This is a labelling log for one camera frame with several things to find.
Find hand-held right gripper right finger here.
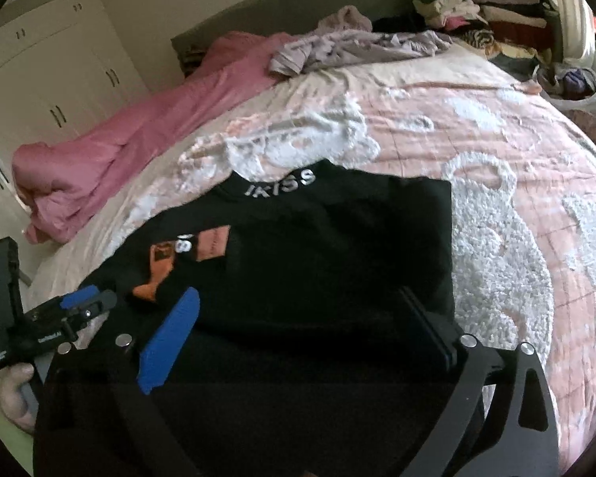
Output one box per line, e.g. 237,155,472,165
400,287,561,477

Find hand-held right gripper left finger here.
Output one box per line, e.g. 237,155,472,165
32,287,202,477

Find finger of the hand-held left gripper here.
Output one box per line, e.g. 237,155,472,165
60,285,100,311
77,291,118,324

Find black sweater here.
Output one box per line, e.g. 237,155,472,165
45,158,457,477

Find pile of folded clothes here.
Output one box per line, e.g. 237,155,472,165
412,0,559,68

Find person's left hand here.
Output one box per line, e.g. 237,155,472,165
0,363,38,434

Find light green cloth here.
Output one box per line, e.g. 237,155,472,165
0,405,37,475

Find pink patterned bedspread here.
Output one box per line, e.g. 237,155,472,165
27,42,596,477

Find pink duvet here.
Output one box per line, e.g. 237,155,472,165
11,31,299,244

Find white wardrobe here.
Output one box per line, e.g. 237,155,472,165
0,0,152,279

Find white plastic bag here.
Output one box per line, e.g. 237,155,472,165
536,62,596,117

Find lilac garment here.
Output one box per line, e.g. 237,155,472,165
268,29,453,78

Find dark cloth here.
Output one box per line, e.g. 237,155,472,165
372,14,425,35

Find mauve fuzzy garment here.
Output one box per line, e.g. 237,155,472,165
318,5,373,35

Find white curtain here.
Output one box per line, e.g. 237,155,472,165
526,0,596,68

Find grey-green headboard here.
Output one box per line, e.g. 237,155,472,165
171,0,428,68

